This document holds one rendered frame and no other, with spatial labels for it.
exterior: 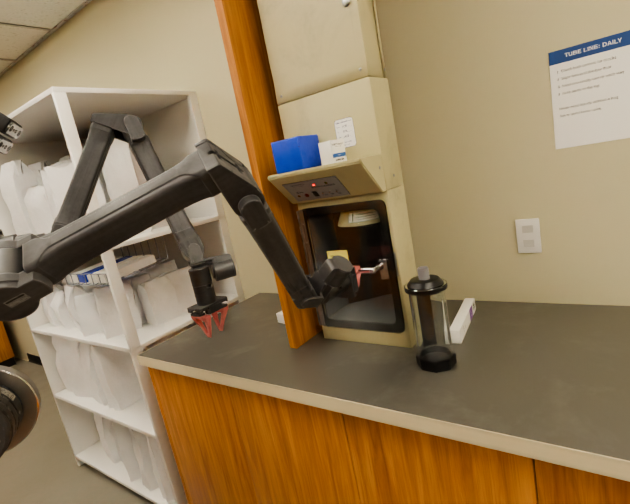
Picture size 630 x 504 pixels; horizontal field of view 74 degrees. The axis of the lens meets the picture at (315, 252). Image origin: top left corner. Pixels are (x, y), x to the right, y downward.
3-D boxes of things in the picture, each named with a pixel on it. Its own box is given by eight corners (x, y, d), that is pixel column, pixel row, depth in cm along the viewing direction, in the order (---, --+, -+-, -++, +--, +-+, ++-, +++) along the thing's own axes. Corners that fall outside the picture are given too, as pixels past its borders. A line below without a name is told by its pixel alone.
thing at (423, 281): (418, 285, 115) (414, 262, 113) (450, 286, 109) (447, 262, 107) (401, 297, 108) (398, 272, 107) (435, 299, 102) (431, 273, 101)
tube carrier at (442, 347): (426, 347, 120) (415, 276, 115) (463, 353, 113) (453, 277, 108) (408, 365, 112) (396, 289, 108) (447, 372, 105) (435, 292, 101)
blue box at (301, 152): (297, 170, 129) (291, 140, 127) (323, 165, 123) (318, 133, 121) (276, 174, 121) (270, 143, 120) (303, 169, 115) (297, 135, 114)
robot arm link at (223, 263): (184, 249, 124) (185, 244, 116) (222, 239, 128) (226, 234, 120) (195, 287, 123) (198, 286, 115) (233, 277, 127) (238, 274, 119)
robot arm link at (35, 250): (220, 118, 67) (241, 152, 61) (252, 176, 78) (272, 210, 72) (-37, 256, 64) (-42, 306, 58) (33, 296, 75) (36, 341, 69)
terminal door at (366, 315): (322, 325, 141) (299, 208, 133) (406, 333, 123) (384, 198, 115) (321, 326, 141) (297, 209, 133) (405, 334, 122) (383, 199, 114)
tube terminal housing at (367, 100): (359, 310, 162) (322, 106, 147) (441, 315, 143) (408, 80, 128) (323, 338, 143) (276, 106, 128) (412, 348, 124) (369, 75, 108)
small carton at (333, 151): (335, 162, 118) (331, 141, 117) (347, 160, 114) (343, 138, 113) (321, 165, 115) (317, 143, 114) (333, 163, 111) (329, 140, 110)
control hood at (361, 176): (296, 202, 134) (290, 171, 132) (387, 190, 114) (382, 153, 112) (273, 209, 125) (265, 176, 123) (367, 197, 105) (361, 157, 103)
